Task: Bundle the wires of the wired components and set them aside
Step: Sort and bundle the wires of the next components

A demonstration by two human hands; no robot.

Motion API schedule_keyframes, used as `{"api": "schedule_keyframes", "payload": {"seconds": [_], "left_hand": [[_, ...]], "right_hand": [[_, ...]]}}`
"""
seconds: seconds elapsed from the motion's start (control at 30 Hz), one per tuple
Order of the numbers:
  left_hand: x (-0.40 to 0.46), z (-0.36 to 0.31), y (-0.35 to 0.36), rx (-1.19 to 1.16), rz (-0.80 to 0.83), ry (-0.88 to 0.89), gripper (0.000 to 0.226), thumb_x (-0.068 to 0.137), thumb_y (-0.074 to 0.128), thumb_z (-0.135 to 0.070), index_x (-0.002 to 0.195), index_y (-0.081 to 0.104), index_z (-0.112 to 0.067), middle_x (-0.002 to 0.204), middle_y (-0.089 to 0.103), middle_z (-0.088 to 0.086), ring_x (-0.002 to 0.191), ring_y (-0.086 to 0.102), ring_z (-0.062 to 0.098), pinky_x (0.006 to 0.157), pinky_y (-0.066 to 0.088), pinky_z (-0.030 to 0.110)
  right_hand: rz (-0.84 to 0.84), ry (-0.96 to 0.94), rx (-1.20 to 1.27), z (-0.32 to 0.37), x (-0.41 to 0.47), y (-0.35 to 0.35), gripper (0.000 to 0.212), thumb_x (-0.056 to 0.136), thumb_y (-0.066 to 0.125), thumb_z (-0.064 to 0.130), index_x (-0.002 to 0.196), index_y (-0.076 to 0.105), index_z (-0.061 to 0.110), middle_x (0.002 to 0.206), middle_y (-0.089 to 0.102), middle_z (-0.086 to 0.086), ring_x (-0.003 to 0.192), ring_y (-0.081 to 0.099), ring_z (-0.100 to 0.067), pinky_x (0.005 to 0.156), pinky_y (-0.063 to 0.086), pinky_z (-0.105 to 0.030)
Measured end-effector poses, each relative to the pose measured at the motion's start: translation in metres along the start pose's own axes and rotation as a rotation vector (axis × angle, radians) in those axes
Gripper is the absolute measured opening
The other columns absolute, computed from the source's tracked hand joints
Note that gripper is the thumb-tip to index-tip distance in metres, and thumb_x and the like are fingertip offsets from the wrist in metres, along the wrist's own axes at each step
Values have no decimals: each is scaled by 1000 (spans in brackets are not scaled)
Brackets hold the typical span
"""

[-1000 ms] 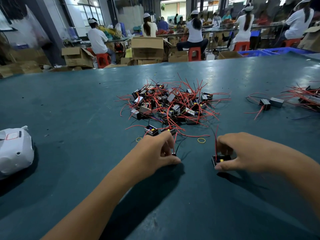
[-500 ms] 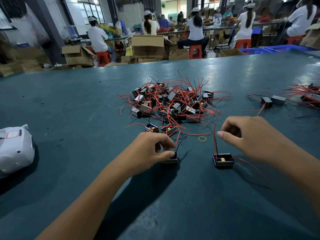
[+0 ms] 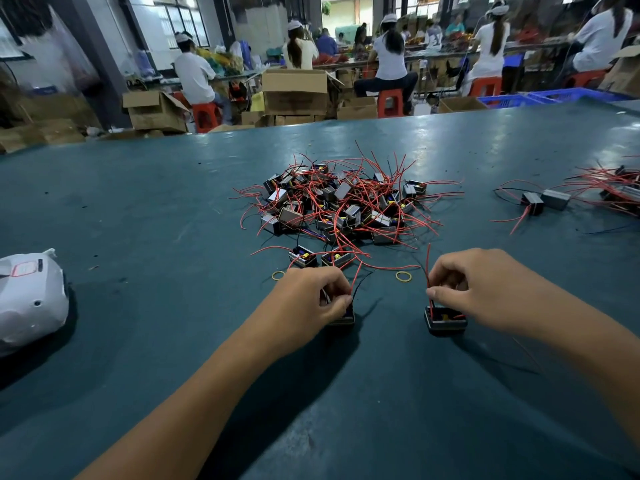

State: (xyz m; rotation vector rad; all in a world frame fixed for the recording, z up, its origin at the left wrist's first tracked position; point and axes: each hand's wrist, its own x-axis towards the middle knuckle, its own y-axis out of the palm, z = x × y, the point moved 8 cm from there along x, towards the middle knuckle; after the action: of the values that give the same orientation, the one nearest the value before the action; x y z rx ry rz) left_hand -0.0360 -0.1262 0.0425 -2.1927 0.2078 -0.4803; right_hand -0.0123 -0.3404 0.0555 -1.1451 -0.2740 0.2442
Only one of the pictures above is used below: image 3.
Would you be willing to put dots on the person's left hand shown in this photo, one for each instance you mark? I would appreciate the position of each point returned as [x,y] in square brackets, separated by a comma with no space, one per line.
[295,310]

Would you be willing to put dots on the person's right hand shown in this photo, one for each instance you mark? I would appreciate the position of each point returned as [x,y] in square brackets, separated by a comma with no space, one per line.
[495,290]

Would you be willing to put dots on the person's right forearm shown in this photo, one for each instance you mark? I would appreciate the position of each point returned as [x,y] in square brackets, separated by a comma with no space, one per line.
[600,345]

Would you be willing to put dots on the person's left forearm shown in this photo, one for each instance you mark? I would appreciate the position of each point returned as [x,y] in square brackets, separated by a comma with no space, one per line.
[170,420]

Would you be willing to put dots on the yellow rubber band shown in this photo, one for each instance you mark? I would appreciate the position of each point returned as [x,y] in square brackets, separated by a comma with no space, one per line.
[397,277]
[272,276]

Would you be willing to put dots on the shallow cardboard box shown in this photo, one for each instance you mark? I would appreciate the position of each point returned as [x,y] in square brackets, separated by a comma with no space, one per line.
[460,104]

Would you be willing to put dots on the blue plastic crate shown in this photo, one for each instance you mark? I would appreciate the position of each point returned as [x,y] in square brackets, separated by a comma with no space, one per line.
[510,100]
[580,95]

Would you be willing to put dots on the red plastic stool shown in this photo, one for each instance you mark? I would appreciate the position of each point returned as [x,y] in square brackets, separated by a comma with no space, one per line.
[390,102]
[588,78]
[487,87]
[205,117]

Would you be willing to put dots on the low cardboard box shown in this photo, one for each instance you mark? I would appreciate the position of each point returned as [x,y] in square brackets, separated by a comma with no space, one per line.
[357,108]

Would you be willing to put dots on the large closed cardboard box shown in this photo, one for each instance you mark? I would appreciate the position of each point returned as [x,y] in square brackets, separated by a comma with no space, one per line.
[295,92]

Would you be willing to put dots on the open cardboard box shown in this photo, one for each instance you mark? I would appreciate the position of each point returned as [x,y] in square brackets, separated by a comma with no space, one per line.
[155,112]

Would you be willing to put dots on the tilted cardboard box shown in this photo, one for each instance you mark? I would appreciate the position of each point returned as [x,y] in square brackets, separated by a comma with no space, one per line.
[625,70]

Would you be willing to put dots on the white plastic shell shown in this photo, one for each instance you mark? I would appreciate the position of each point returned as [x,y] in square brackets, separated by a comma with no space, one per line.
[30,300]

